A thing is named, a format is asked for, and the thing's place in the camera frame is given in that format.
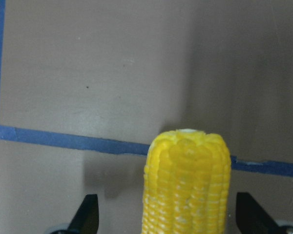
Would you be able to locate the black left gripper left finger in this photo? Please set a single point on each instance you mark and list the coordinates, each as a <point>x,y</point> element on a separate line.
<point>85,220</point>

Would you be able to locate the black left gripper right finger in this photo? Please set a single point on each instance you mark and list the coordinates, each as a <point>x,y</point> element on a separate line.
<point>251,218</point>

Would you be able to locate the yellow corn cob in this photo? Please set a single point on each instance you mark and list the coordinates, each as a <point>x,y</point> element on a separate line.
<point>186,183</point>

